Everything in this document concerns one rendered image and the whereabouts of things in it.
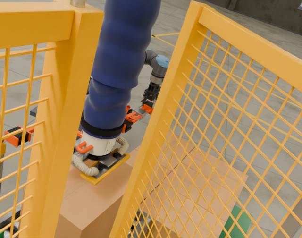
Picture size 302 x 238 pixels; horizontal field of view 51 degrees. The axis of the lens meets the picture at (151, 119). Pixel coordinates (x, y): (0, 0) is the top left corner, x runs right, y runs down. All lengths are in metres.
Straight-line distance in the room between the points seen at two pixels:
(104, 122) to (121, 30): 0.45
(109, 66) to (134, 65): 0.11
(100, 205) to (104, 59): 0.78
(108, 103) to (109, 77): 0.13
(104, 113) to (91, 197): 0.50
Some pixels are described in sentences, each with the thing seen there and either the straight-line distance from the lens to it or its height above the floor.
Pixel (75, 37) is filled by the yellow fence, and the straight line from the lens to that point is 0.44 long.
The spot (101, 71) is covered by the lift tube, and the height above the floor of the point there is 1.64.
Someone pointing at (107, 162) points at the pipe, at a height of 1.15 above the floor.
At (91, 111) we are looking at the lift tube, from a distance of 1.56.
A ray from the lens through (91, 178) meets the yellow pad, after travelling 1.65.
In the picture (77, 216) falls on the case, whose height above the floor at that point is 0.95.
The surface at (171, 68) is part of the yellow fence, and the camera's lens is 0.91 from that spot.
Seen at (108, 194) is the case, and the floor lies 0.95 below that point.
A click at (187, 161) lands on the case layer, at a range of 3.06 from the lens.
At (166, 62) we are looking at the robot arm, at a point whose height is 1.59.
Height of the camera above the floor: 2.20
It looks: 28 degrees down
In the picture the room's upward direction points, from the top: 19 degrees clockwise
